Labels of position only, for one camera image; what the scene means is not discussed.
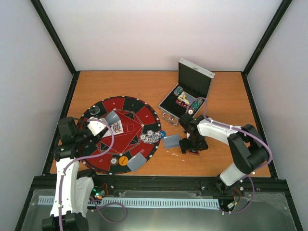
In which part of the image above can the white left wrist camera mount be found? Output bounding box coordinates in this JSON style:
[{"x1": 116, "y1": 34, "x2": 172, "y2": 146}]
[{"x1": 87, "y1": 118, "x2": 108, "y2": 136}]

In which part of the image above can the ace of diamonds card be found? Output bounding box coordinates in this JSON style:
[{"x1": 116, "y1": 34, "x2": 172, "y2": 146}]
[{"x1": 103, "y1": 127, "x2": 111, "y2": 138}]

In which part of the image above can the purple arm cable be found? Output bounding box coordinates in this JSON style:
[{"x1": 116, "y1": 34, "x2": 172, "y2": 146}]
[
  {"x1": 57, "y1": 117, "x2": 128, "y2": 231},
  {"x1": 192, "y1": 97, "x2": 274, "y2": 215}
]

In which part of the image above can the poker chip row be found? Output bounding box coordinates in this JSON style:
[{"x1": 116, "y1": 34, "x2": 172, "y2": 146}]
[
  {"x1": 173, "y1": 86, "x2": 183, "y2": 96},
  {"x1": 188, "y1": 99, "x2": 203, "y2": 115}
]

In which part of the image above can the red black triangular button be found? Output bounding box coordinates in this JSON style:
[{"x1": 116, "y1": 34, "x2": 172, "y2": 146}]
[{"x1": 188, "y1": 150, "x2": 200, "y2": 156}]

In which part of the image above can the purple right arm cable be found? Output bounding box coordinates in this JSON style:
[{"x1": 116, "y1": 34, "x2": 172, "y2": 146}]
[{"x1": 192, "y1": 97, "x2": 274, "y2": 215}]

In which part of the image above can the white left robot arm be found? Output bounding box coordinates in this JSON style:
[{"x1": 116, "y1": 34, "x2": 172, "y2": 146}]
[{"x1": 41, "y1": 117, "x2": 112, "y2": 231}]

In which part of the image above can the aluminium poker chip case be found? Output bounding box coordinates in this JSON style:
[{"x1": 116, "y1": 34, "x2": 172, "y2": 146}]
[{"x1": 158, "y1": 58, "x2": 215, "y2": 125}]

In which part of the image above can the orange black poker chip stack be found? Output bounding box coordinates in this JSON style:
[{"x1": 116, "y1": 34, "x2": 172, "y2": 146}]
[{"x1": 110, "y1": 157, "x2": 118, "y2": 166}]

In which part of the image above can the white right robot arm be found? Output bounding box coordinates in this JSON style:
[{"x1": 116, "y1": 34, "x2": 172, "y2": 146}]
[{"x1": 179, "y1": 114, "x2": 272, "y2": 195}]

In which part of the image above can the boxed card deck in case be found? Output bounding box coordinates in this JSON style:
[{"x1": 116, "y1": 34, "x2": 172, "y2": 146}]
[{"x1": 177, "y1": 91, "x2": 195, "y2": 105}]

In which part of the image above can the orange big blind button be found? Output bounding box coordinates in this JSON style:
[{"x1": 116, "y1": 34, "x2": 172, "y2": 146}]
[{"x1": 118, "y1": 156, "x2": 128, "y2": 166}]

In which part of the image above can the grey card deck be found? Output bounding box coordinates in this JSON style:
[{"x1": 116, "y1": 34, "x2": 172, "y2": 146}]
[{"x1": 102, "y1": 110, "x2": 120, "y2": 126}]

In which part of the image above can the grey playing card on mat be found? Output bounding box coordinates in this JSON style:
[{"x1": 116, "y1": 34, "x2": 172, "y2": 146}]
[{"x1": 127, "y1": 152, "x2": 147, "y2": 172}]

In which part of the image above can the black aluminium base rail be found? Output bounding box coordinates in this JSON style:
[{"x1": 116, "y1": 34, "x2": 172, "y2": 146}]
[{"x1": 31, "y1": 175, "x2": 288, "y2": 195}]

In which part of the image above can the light blue cable duct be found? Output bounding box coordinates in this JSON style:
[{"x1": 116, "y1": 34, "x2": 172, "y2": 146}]
[{"x1": 38, "y1": 195, "x2": 221, "y2": 209}]

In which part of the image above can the red dice row in case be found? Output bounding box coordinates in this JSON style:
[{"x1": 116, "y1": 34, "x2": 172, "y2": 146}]
[{"x1": 175, "y1": 100, "x2": 189, "y2": 109}]

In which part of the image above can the blue white poker chips pile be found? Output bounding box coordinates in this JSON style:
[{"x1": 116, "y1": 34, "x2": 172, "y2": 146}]
[{"x1": 140, "y1": 130, "x2": 162, "y2": 144}]

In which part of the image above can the round red black poker mat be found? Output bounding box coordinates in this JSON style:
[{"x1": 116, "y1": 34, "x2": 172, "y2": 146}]
[{"x1": 80, "y1": 96, "x2": 162, "y2": 175}]

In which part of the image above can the clear dealer button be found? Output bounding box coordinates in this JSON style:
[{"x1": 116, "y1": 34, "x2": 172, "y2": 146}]
[{"x1": 89, "y1": 105, "x2": 100, "y2": 115}]

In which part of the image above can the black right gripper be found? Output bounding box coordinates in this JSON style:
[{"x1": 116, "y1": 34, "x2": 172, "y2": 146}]
[{"x1": 180, "y1": 135, "x2": 208, "y2": 154}]

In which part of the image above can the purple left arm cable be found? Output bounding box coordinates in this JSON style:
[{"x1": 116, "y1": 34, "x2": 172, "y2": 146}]
[{"x1": 57, "y1": 117, "x2": 128, "y2": 231}]

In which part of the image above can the grey playing cards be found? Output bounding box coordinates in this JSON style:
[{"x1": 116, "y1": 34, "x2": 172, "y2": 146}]
[{"x1": 163, "y1": 134, "x2": 180, "y2": 149}]

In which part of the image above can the queen face card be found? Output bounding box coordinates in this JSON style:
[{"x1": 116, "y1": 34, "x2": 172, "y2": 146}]
[{"x1": 111, "y1": 120, "x2": 124, "y2": 135}]

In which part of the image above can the blue small blind button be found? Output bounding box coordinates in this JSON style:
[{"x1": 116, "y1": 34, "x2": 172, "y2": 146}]
[{"x1": 159, "y1": 130, "x2": 166, "y2": 138}]

